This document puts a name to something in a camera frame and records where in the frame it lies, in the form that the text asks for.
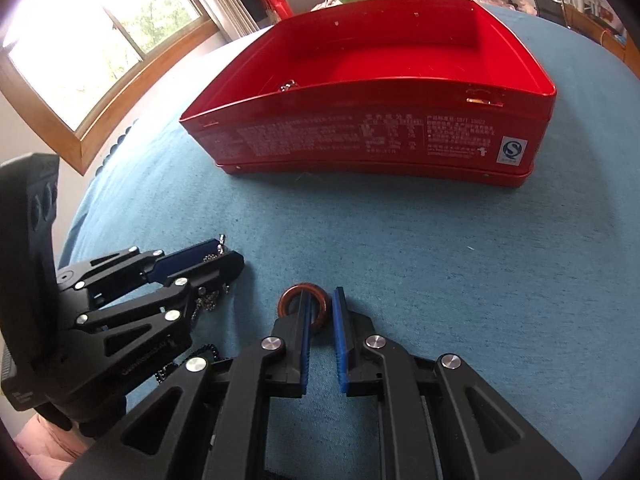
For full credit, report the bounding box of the silver ball chain necklace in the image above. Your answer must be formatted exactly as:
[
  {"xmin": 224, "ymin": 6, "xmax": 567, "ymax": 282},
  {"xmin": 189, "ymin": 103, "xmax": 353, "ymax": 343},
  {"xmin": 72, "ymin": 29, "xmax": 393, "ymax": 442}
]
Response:
[{"xmin": 192, "ymin": 233, "xmax": 234, "ymax": 313}]

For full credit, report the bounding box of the brown red ring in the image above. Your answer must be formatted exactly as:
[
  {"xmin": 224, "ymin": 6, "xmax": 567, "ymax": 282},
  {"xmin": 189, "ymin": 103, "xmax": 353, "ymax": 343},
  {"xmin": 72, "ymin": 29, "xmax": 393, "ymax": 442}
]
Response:
[{"xmin": 276, "ymin": 282, "xmax": 332, "ymax": 335}]

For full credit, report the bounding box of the wooden framed window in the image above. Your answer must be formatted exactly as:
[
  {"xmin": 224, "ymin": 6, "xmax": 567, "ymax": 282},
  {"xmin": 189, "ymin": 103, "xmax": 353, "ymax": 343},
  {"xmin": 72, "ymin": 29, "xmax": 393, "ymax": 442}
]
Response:
[{"xmin": 1, "ymin": 0, "xmax": 219, "ymax": 174}]

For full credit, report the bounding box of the red tin box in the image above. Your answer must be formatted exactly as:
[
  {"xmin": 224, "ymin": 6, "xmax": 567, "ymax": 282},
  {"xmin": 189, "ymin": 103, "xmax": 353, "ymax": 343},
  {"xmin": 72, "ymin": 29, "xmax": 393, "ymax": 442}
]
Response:
[{"xmin": 180, "ymin": 0, "xmax": 556, "ymax": 188}]

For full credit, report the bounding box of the wooden desk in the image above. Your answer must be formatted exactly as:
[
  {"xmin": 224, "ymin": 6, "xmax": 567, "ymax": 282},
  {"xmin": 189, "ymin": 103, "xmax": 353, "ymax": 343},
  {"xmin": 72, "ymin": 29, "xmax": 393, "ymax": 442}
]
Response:
[{"xmin": 564, "ymin": 3, "xmax": 640, "ymax": 77}]

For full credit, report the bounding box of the black desk chair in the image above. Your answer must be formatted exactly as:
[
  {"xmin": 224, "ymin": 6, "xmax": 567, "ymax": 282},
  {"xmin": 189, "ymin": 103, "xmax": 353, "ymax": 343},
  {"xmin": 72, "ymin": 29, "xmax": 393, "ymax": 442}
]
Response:
[{"xmin": 534, "ymin": 0, "xmax": 568, "ymax": 28}]

